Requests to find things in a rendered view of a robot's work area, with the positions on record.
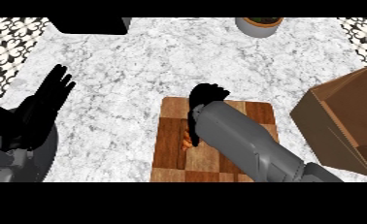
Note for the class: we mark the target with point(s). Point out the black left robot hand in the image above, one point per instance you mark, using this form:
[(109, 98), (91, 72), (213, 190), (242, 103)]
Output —
[(45, 100)]

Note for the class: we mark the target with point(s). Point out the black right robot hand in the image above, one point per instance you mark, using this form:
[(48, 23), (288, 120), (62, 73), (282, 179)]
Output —
[(205, 94)]

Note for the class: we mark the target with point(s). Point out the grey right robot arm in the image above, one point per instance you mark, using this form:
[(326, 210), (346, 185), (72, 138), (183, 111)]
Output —
[(255, 144)]

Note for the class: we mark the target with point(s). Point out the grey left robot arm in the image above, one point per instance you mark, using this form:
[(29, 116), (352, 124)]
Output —
[(25, 156)]

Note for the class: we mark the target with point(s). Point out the orange croissant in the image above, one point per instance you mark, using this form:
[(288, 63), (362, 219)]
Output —
[(187, 141)]

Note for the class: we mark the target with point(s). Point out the checkered wooden cutting board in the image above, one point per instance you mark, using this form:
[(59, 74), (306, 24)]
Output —
[(173, 144)]

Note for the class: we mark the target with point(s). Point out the brown cardboard box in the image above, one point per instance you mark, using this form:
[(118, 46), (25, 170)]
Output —
[(337, 124)]

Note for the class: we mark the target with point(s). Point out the white plant pot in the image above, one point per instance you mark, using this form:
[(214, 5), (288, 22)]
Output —
[(258, 25)]

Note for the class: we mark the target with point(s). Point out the black appliance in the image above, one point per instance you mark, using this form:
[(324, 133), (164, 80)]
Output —
[(91, 25)]

